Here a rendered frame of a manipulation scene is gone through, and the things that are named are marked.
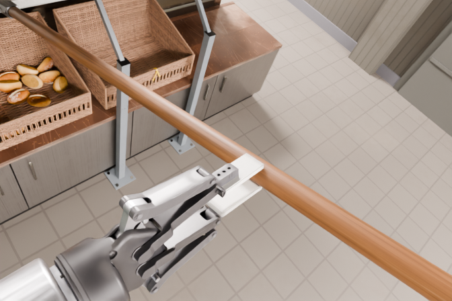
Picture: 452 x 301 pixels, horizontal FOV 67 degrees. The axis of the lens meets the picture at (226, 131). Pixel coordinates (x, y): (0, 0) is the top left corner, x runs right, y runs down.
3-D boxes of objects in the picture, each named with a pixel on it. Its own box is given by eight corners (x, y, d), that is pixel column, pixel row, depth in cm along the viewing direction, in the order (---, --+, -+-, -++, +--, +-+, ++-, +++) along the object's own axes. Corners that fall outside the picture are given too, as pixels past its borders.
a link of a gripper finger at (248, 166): (204, 184, 40) (204, 179, 39) (246, 156, 44) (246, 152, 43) (222, 198, 38) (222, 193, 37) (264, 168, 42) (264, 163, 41)
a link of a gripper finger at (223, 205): (222, 213, 39) (222, 218, 40) (262, 185, 43) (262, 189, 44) (205, 199, 41) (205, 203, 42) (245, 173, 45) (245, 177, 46)
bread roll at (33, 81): (38, 91, 165) (44, 91, 170) (42, 78, 164) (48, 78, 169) (18, 84, 165) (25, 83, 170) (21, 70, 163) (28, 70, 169)
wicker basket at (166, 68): (56, 52, 187) (49, 7, 166) (144, 27, 218) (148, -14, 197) (105, 111, 171) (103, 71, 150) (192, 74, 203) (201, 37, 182)
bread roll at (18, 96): (25, 90, 165) (23, 82, 161) (33, 98, 164) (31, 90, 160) (4, 99, 159) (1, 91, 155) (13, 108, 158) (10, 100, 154)
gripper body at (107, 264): (39, 240, 30) (132, 187, 35) (65, 293, 35) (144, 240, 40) (77, 303, 25) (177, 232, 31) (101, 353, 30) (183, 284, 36)
